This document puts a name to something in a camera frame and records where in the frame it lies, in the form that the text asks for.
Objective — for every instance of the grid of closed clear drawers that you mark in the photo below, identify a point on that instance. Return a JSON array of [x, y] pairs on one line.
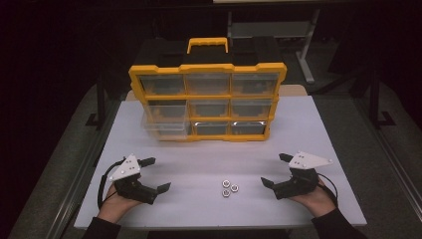
[[207, 83]]

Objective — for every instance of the person's right hand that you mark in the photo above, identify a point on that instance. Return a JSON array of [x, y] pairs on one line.
[[315, 202]]

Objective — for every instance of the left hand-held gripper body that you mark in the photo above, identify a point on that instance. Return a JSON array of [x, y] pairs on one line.
[[127, 167]]

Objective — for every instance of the black metal stand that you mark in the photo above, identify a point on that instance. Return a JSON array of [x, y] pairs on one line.
[[100, 99], [375, 99]]

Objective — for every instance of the metal floor rail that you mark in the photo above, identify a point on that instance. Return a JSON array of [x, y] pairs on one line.
[[394, 166], [79, 186]]

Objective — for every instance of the silver hex nut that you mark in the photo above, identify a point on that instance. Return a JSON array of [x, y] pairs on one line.
[[226, 183], [226, 193], [234, 188]]

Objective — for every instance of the grey metal desk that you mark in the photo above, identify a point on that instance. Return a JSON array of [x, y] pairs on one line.
[[272, 30]]

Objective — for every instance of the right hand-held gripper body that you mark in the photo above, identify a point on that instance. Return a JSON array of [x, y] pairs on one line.
[[307, 161]]

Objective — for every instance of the person's left hand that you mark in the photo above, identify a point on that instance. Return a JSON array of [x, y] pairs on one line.
[[114, 205]]

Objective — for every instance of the yellow and black organizer box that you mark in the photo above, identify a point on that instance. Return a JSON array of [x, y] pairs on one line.
[[207, 68]]

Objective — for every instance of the pulled-out clear plastic drawer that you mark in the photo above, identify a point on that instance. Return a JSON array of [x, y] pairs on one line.
[[166, 130]]

